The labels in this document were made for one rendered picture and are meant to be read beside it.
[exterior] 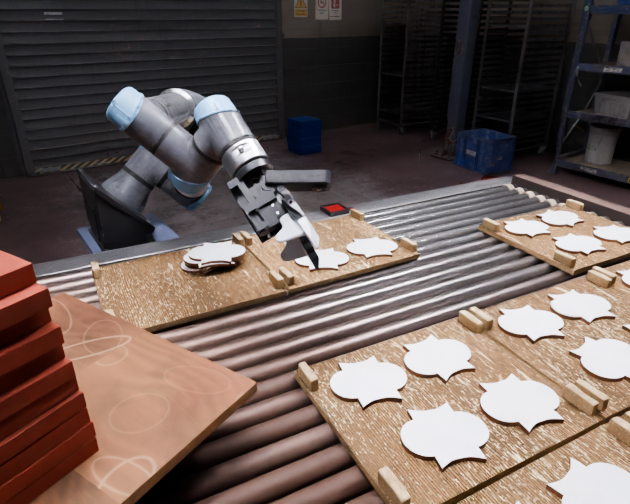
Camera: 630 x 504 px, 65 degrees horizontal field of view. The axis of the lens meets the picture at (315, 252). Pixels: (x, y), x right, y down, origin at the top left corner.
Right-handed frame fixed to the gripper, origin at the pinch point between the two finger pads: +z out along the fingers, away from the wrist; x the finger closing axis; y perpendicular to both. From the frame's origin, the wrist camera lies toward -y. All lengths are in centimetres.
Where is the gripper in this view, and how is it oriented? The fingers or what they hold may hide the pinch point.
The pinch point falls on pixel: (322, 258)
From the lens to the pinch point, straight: 84.1
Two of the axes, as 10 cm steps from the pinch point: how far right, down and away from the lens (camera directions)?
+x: 0.0, -2.5, -9.7
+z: 5.3, 8.2, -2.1
